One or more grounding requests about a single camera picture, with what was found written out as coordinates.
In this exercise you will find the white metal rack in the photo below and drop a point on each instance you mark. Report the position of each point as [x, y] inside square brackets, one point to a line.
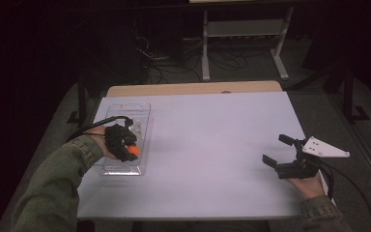
[244, 30]

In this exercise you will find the white table cover sheet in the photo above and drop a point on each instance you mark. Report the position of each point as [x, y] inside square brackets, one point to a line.
[206, 145]

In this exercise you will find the clear plastic tray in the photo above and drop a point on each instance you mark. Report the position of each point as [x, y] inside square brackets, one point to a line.
[143, 129]

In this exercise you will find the person's right hand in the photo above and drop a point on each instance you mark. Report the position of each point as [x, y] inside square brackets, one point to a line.
[307, 187]

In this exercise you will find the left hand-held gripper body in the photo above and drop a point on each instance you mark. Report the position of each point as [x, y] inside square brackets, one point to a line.
[116, 140]

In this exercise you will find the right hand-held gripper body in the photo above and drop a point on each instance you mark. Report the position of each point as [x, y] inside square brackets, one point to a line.
[299, 164]

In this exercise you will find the black metal stand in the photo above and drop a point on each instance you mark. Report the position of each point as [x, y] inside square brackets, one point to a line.
[348, 93]
[82, 103]

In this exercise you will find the person's left hand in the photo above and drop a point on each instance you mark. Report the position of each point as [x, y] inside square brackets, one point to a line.
[100, 141]

